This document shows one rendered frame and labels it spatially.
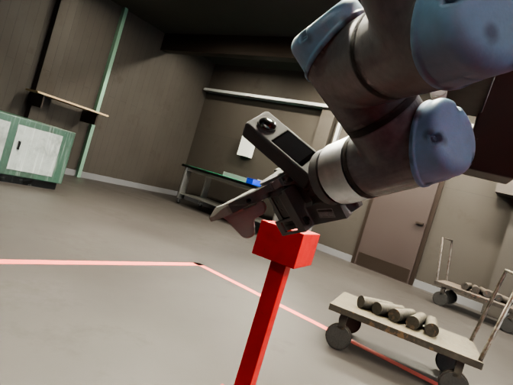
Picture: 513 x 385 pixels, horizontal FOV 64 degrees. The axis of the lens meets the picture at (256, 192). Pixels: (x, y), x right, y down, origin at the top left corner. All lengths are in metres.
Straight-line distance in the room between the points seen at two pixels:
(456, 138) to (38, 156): 5.97
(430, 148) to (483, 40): 0.15
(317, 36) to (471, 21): 0.16
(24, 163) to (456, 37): 6.01
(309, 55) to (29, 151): 5.84
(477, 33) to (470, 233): 7.17
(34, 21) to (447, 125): 8.20
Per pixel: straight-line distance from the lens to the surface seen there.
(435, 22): 0.26
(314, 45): 0.38
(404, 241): 7.54
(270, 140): 0.52
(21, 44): 8.34
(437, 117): 0.40
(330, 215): 0.52
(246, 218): 0.58
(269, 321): 1.51
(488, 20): 0.26
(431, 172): 0.40
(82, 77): 8.81
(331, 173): 0.46
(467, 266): 7.39
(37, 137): 6.16
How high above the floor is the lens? 0.92
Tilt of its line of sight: 1 degrees down
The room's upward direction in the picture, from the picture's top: 17 degrees clockwise
